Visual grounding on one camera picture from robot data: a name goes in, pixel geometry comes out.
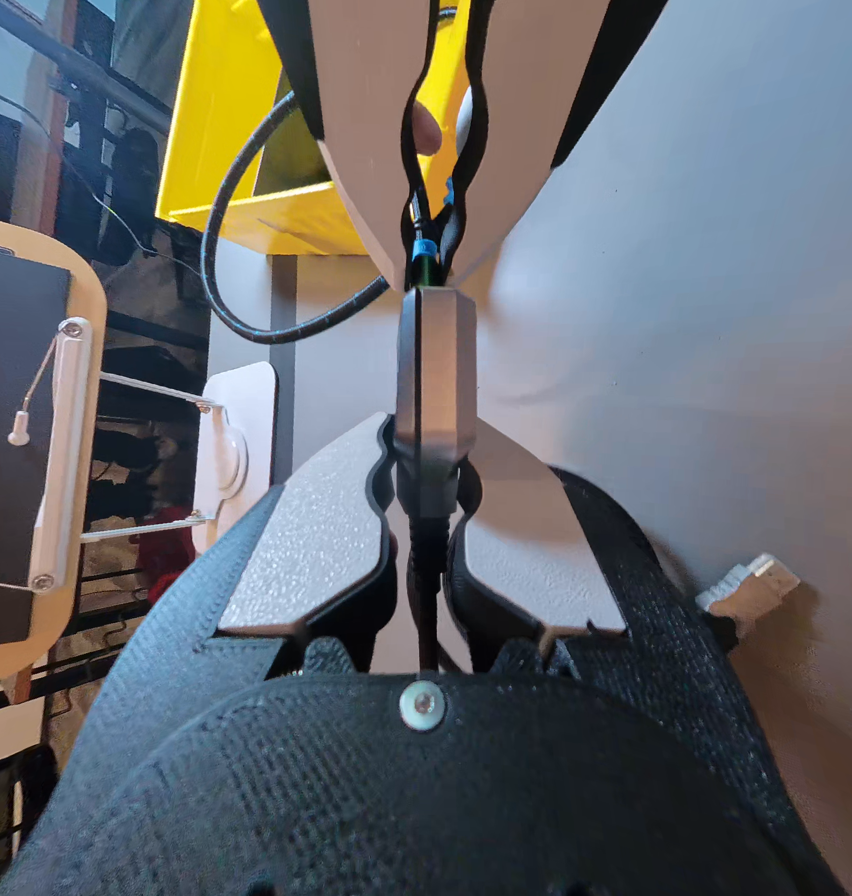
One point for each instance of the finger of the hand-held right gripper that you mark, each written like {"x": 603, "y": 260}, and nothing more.
{"x": 531, "y": 98}
{"x": 363, "y": 112}

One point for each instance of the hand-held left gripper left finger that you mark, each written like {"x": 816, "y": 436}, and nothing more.
{"x": 314, "y": 553}

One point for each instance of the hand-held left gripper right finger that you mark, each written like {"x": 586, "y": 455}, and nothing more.
{"x": 538, "y": 553}

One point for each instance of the yellow plastic bin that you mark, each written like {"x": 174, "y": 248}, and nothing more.
{"x": 230, "y": 112}

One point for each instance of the black HDMI switch box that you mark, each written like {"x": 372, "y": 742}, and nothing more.
{"x": 433, "y": 378}

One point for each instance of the person's right hand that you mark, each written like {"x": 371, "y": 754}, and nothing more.
{"x": 426, "y": 129}

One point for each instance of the white tipped pin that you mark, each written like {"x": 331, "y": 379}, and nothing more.
{"x": 20, "y": 434}

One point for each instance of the black panel with wooden rim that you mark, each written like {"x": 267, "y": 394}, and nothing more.
{"x": 13, "y": 420}

